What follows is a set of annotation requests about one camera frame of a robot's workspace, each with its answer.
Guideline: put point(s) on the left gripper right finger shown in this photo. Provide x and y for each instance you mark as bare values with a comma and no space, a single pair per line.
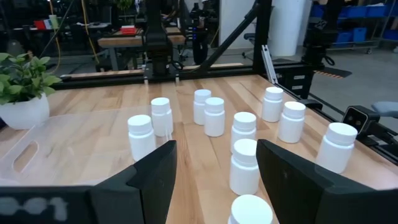
311,199

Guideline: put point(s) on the black edge clamp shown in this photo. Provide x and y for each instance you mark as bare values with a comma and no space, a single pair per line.
311,104

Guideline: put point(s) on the black hazard-striped floor mat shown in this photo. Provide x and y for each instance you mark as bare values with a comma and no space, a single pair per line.
337,72

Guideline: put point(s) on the green plant in white pot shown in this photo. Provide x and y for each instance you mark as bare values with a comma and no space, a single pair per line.
25,112

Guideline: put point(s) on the black office chair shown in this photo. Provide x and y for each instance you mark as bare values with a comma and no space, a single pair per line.
248,39

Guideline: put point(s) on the black box with white labels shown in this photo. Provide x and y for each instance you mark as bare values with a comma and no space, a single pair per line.
298,82

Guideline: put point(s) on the black equipment stand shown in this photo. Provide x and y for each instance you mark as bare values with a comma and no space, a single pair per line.
320,43

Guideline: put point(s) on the small black depth camera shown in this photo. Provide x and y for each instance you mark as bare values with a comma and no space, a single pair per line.
354,119

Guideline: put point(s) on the white round column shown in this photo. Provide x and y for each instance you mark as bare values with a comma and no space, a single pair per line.
286,28

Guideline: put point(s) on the wooden background table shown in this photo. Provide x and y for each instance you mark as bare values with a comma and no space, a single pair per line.
124,41

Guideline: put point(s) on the metal shelf rack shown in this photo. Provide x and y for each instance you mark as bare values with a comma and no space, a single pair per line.
349,46

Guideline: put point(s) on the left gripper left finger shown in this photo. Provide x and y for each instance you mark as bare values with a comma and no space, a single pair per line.
130,199

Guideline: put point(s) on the blue storage bin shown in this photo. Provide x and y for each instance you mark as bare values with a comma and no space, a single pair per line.
359,34
343,37
390,34
354,12
376,11

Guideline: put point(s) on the translucent plastic basket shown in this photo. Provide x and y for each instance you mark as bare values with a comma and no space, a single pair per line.
77,149

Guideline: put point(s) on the grey padded stool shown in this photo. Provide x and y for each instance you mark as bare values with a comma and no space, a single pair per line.
385,108

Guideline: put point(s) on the red box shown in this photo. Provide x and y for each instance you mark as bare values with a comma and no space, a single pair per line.
128,30
39,24

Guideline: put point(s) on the silver aluminium post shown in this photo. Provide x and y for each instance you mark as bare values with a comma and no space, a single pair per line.
267,62

